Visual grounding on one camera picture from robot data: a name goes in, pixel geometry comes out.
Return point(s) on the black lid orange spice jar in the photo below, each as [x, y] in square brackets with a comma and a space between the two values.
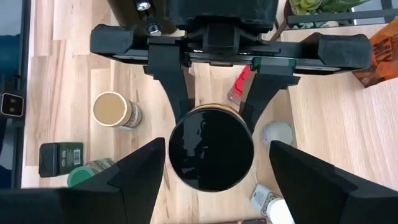
[211, 149]

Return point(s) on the tan paper cup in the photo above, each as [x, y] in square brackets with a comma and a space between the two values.
[112, 109]

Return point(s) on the small black box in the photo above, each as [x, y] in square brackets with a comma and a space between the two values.
[62, 158]

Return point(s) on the grey lid short jar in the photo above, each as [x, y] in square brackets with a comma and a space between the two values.
[277, 133]

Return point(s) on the potted succulent plant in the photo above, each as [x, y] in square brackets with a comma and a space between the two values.
[317, 6]

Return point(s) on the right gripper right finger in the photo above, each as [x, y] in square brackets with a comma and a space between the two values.
[311, 193]

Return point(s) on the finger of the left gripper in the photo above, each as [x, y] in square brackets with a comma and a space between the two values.
[270, 81]
[171, 68]

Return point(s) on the orange taco seasoning packet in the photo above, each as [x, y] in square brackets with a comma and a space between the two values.
[379, 56]

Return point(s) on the red lid smoked paprika tin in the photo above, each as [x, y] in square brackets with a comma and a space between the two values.
[242, 81]

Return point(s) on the wooden shelf black frame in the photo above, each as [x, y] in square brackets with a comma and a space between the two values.
[335, 124]

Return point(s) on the black table frame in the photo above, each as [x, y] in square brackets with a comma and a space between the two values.
[25, 77]

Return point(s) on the green lid glass spice jar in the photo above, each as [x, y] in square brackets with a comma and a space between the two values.
[84, 175]

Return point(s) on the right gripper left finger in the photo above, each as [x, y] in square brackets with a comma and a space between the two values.
[140, 186]

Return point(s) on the white lid clear spice jar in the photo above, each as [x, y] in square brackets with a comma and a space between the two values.
[273, 205]

